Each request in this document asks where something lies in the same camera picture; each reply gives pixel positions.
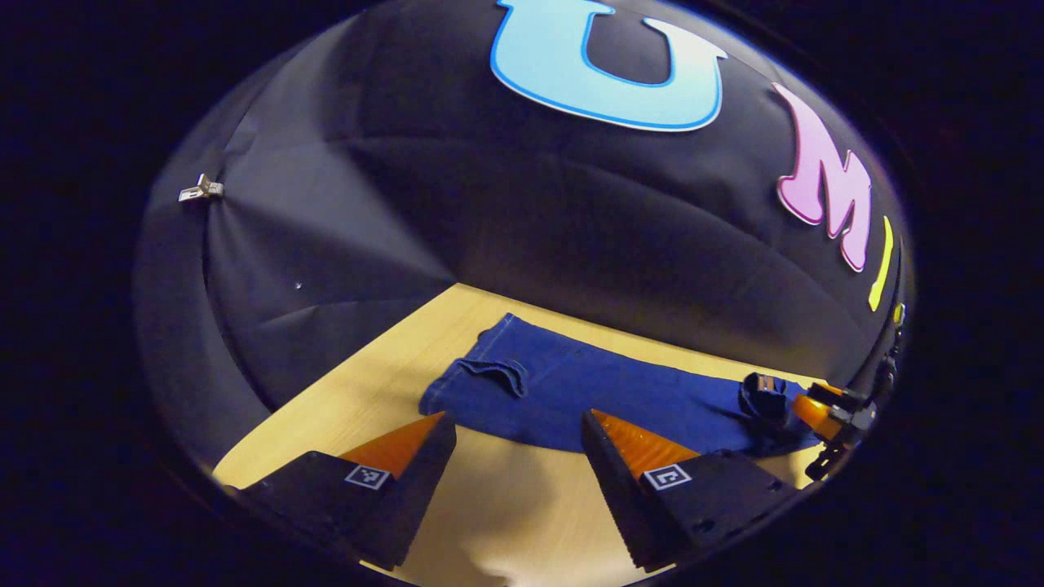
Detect black backdrop cloth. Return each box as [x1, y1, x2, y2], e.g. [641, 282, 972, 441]
[135, 0, 914, 470]

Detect blue denim jeans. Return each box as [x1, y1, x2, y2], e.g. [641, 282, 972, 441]
[418, 312, 825, 457]

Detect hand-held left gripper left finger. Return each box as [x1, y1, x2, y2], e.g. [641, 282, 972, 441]
[224, 410, 458, 572]

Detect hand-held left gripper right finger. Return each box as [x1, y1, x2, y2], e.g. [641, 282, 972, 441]
[581, 409, 804, 573]

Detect silver metal clip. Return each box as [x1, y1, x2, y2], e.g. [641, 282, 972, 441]
[178, 173, 224, 204]

